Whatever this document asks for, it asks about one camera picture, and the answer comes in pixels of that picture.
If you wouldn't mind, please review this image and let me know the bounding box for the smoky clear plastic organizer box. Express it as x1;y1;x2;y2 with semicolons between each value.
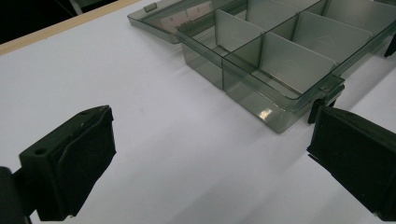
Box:
126;0;396;134

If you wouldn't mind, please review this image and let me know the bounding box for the wooden table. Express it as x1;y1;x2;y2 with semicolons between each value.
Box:
0;0;141;58

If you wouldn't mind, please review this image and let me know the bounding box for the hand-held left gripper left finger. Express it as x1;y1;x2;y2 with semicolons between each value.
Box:
12;105;117;222

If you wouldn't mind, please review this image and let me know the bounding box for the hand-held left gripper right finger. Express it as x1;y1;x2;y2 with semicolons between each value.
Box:
306;105;396;222

